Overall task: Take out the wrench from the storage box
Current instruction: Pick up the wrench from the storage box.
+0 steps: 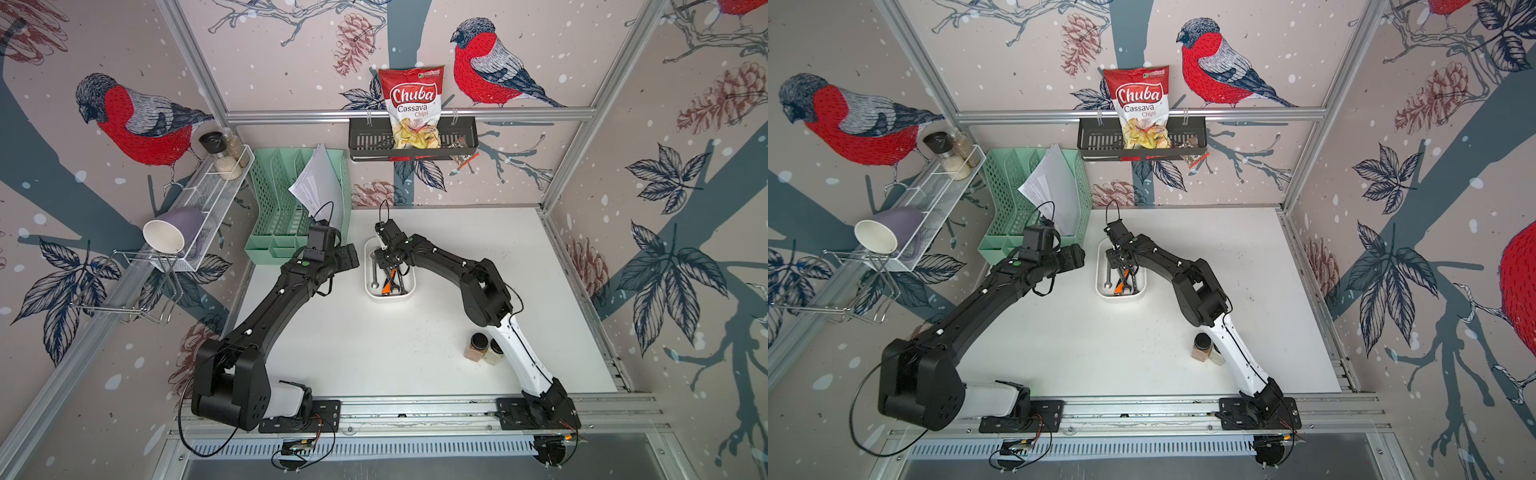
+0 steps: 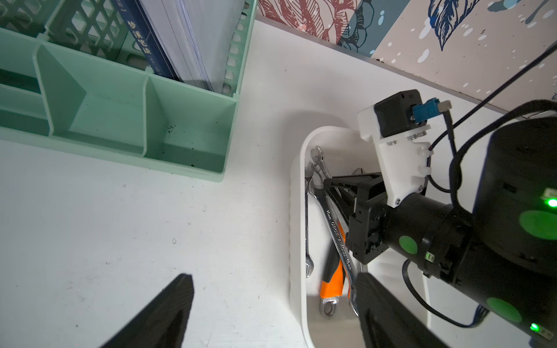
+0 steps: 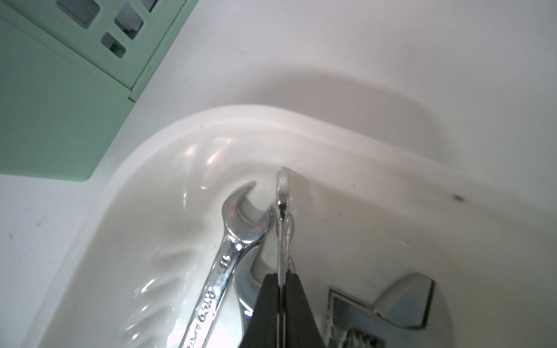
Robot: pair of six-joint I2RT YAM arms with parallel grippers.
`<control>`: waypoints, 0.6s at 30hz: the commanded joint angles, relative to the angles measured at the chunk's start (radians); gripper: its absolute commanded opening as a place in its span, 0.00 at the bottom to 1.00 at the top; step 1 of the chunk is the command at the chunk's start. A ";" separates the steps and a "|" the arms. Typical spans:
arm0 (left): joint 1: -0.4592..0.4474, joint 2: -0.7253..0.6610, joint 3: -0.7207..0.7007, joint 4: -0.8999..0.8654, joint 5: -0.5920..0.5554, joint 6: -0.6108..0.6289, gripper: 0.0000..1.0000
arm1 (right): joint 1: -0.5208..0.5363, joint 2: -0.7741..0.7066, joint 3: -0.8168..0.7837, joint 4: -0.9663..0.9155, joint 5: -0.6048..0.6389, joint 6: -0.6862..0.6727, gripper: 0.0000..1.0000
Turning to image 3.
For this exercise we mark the green plastic file organizer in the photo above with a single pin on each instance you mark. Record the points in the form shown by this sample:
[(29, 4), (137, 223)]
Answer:
[(71, 72)]

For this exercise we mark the small silver open-end wrench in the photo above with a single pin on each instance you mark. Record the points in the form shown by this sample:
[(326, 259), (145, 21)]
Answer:
[(284, 225)]

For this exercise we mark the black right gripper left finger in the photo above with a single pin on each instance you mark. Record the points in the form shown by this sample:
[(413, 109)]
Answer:
[(262, 329)]

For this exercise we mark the white plastic storage box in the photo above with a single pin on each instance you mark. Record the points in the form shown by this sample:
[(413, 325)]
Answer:
[(366, 214)]

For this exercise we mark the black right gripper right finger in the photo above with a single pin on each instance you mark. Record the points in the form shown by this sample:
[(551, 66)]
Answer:
[(301, 328)]

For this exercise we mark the large silver open-end wrench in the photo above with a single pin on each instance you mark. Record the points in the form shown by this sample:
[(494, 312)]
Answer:
[(247, 280)]

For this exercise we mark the silver wrench marked 11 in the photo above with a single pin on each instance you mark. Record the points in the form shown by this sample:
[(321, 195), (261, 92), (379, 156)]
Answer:
[(240, 235)]

